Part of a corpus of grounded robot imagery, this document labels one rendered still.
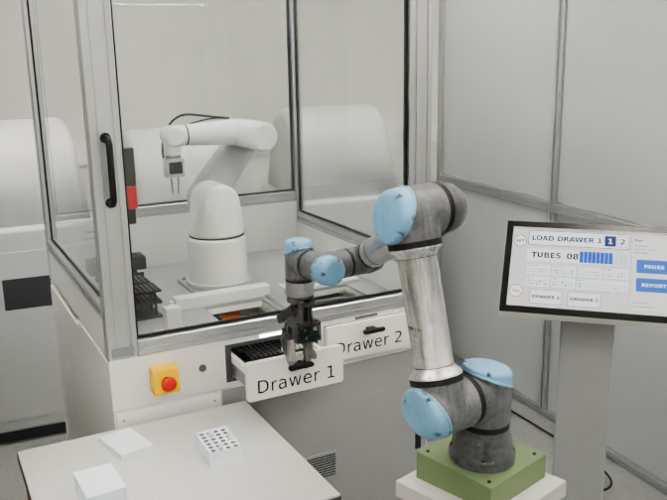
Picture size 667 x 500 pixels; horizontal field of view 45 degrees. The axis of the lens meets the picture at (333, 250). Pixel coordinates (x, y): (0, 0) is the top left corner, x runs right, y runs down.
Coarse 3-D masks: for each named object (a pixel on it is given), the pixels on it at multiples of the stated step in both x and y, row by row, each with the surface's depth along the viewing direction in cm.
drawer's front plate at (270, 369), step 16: (320, 352) 225; (336, 352) 227; (256, 368) 216; (272, 368) 219; (304, 368) 223; (320, 368) 226; (336, 368) 228; (256, 384) 217; (288, 384) 222; (304, 384) 224; (320, 384) 227; (256, 400) 218
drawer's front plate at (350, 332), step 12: (336, 324) 244; (348, 324) 245; (360, 324) 247; (372, 324) 249; (384, 324) 251; (396, 324) 253; (336, 336) 244; (348, 336) 246; (360, 336) 248; (372, 336) 250; (396, 336) 254; (408, 336) 256; (360, 348) 249; (372, 348) 251; (384, 348) 253
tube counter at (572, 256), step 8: (568, 256) 247; (576, 256) 246; (584, 256) 246; (592, 256) 245; (600, 256) 244; (608, 256) 244; (616, 256) 243; (624, 256) 243; (600, 264) 243; (608, 264) 243; (616, 264) 242; (624, 264) 242
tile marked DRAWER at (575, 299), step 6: (570, 294) 242; (576, 294) 241; (582, 294) 241; (588, 294) 240; (594, 294) 240; (600, 294) 239; (570, 300) 241; (576, 300) 240; (582, 300) 240; (588, 300) 239; (594, 300) 239; (570, 306) 240; (576, 306) 239; (582, 306) 239; (588, 306) 239; (594, 306) 238
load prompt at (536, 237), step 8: (536, 232) 253; (544, 232) 252; (552, 232) 252; (560, 232) 251; (568, 232) 250; (576, 232) 250; (584, 232) 249; (528, 240) 252; (536, 240) 252; (544, 240) 251; (552, 240) 251; (560, 240) 250; (568, 240) 249; (576, 240) 249; (584, 240) 248; (592, 240) 247; (600, 240) 247; (608, 240) 246; (616, 240) 246; (624, 240) 245; (600, 248) 246; (608, 248) 245; (616, 248) 244; (624, 248) 244
